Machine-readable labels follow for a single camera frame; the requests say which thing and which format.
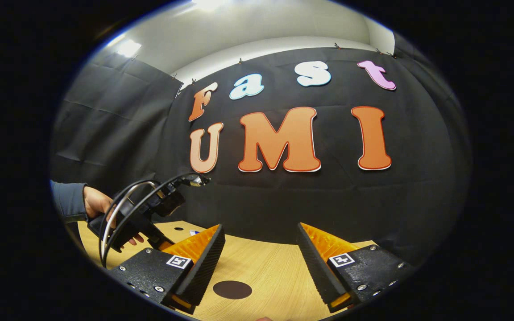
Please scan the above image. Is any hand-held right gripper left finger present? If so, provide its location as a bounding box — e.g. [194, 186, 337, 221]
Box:
[108, 224, 226, 315]

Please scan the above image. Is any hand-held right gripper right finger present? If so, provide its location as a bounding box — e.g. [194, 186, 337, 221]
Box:
[296, 222, 418, 313]

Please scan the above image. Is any dark brown round coaster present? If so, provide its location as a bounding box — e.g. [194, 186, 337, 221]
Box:
[213, 280, 253, 300]

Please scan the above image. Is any wooden desktop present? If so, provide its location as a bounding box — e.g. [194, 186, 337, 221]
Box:
[79, 220, 378, 321]

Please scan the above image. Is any black backdrop cloth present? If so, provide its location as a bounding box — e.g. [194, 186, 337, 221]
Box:
[50, 45, 472, 268]

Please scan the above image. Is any ceiling light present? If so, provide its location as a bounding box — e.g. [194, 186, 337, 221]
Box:
[116, 39, 142, 58]

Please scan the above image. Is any black cable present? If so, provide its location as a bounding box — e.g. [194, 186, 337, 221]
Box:
[99, 173, 195, 263]

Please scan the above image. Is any grey cable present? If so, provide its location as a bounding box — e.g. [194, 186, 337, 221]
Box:
[101, 181, 159, 268]

